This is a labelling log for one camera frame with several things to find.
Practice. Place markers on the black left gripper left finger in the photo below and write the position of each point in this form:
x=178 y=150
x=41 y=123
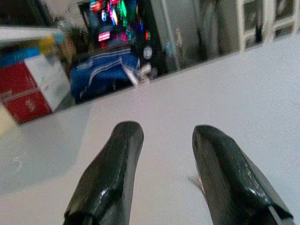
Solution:
x=110 y=178

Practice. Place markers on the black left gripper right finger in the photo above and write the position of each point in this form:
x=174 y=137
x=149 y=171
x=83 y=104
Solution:
x=225 y=178

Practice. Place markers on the blue cloth with white stripes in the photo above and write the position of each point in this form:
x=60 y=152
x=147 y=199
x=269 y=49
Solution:
x=100 y=75

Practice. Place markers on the red and white cardboard box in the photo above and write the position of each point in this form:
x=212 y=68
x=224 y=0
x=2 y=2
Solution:
x=28 y=89

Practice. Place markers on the green potted plant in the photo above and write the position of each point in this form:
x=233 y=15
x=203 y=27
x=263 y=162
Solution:
x=73 y=37

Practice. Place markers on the yellow and blue box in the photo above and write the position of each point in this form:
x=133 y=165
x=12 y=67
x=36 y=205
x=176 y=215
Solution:
x=50 y=42

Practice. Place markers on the black framed neon poster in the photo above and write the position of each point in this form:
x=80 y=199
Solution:
x=117 y=23

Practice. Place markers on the white lattice shelf unit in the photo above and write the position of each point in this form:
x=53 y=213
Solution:
x=264 y=21

